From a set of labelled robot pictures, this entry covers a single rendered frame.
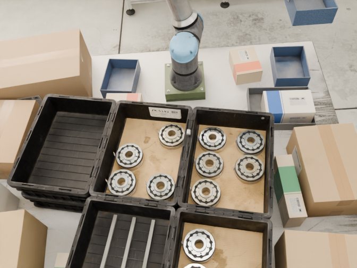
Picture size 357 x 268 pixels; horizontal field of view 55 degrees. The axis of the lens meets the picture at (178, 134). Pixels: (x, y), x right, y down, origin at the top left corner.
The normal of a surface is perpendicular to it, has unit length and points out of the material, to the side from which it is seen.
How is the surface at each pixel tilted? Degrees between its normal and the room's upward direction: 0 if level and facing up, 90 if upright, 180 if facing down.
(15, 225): 0
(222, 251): 0
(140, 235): 0
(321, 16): 90
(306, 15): 90
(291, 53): 90
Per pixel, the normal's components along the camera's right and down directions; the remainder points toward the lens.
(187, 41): -0.09, -0.38
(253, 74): 0.15, 0.84
